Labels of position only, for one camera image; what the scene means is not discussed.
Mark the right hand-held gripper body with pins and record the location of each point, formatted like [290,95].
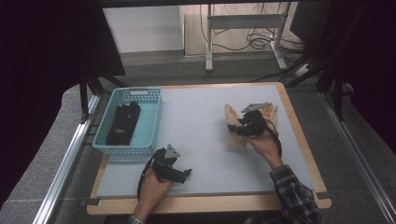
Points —
[255,123]

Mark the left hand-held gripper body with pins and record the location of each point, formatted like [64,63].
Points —
[163,166]

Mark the beige fleece glove with patch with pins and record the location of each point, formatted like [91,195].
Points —
[271,113]

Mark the teal plastic basket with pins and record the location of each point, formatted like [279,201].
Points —
[146,130]

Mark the black glove with small logos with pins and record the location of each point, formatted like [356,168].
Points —
[126,123]

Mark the person's right hand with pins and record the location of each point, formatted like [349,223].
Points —
[266,146]

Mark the person's left hand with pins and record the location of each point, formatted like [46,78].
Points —
[154,193]

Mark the grey foam mat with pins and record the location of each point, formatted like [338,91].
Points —
[199,124]

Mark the wooden table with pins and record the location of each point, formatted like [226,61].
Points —
[218,203]

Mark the white power strip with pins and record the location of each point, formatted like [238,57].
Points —
[302,70]

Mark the black stand legs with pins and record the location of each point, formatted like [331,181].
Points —
[333,77]
[88,90]

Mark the dark curtain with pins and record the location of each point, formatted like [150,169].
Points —
[40,62]
[373,62]

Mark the white panel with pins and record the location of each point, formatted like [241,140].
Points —
[143,28]

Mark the grey corner bracket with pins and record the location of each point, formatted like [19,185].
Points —
[326,195]
[91,201]

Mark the aluminium rail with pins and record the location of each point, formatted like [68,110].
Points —
[358,155]
[67,158]

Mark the white metal desk frame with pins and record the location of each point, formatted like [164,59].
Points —
[246,21]

